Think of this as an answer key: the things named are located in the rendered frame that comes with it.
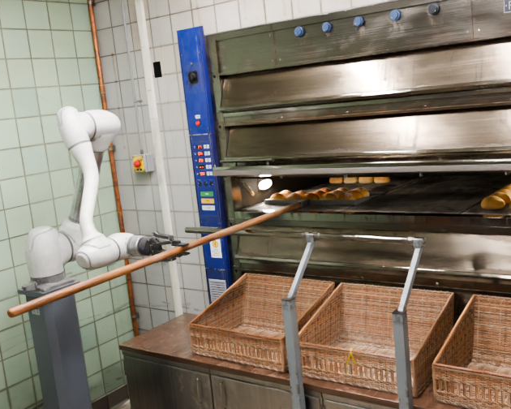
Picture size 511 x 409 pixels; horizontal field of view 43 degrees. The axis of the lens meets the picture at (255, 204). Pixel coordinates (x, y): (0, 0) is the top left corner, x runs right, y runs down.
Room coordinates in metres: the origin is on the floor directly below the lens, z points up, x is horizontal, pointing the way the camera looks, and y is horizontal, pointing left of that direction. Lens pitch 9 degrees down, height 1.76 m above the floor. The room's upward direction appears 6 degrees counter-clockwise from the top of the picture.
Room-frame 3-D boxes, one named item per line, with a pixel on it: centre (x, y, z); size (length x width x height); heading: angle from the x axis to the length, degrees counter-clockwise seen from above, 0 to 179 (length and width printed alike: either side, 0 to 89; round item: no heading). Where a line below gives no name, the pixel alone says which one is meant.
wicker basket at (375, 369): (2.67, -0.45, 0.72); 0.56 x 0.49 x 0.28; 54
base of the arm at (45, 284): (2.97, 1.01, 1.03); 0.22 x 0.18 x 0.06; 143
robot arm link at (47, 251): (2.99, 1.00, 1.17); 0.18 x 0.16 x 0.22; 148
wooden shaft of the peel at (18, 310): (2.62, 0.28, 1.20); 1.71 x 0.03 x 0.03; 144
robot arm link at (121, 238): (2.76, 0.60, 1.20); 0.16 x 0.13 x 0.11; 54
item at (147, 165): (3.76, 0.62, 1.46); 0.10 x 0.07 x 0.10; 53
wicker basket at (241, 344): (3.02, 0.02, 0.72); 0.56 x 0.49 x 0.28; 52
